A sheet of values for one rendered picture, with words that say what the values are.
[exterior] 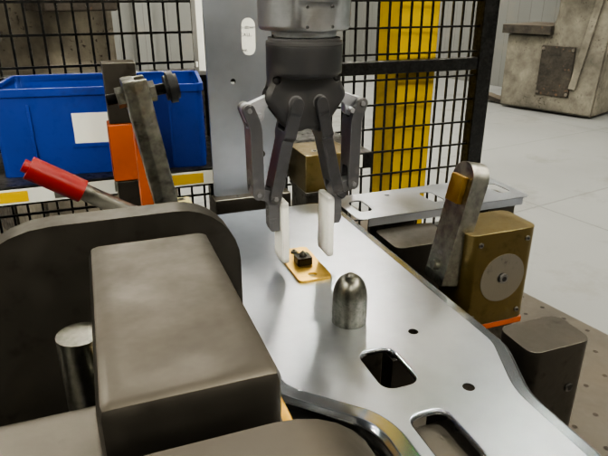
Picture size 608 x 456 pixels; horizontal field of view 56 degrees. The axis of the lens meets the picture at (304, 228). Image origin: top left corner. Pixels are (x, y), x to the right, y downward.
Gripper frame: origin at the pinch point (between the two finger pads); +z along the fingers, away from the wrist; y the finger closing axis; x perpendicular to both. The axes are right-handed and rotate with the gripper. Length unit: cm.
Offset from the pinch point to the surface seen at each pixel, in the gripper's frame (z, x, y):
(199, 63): -12, 54, -1
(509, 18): 6, 660, 560
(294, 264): 4.3, -0.1, -1.2
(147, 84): -16.5, -1.7, -15.4
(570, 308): 104, 110, 166
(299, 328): 4.6, -12.3, -5.0
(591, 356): 35, 6, 56
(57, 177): -8.6, -0.9, -24.0
